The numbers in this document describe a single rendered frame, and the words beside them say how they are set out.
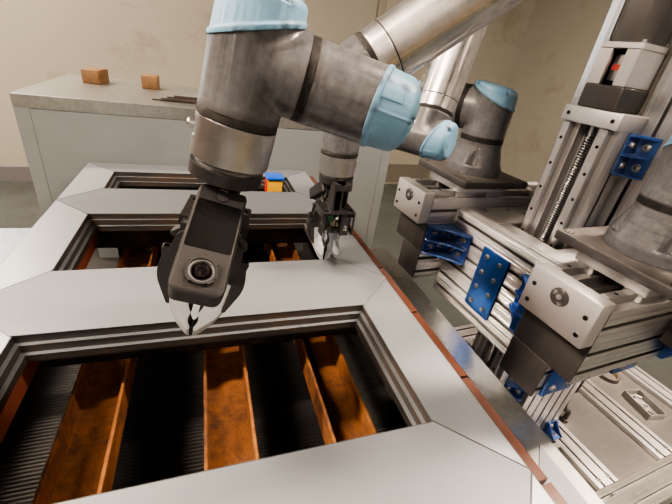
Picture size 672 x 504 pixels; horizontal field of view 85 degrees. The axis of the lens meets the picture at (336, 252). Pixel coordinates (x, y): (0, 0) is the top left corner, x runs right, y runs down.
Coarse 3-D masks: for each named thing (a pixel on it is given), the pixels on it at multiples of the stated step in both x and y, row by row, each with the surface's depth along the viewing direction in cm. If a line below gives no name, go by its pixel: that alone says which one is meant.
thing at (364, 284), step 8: (344, 264) 85; (344, 272) 82; (352, 272) 82; (360, 272) 83; (368, 272) 83; (352, 280) 80; (360, 280) 80; (368, 280) 80; (360, 288) 77; (368, 288) 78; (376, 288) 78; (360, 296) 75; (368, 296) 75
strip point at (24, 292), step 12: (36, 276) 67; (12, 288) 63; (24, 288) 63; (36, 288) 64; (0, 300) 60; (12, 300) 60; (24, 300) 61; (0, 312) 58; (12, 312) 58; (24, 312) 58; (0, 324) 55; (12, 324) 56
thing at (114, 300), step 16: (112, 272) 71; (128, 272) 71; (144, 272) 72; (96, 288) 66; (112, 288) 66; (128, 288) 67; (96, 304) 62; (112, 304) 63; (128, 304) 63; (80, 320) 58; (96, 320) 59; (112, 320) 59; (128, 320) 60
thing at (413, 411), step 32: (96, 224) 91; (128, 224) 94; (160, 224) 96; (256, 224) 104; (288, 224) 107; (64, 256) 75; (224, 320) 64; (256, 320) 66; (288, 320) 68; (320, 320) 70; (352, 320) 72; (32, 352) 55; (64, 352) 56; (96, 352) 58; (384, 352) 63; (0, 384) 49; (416, 416) 53
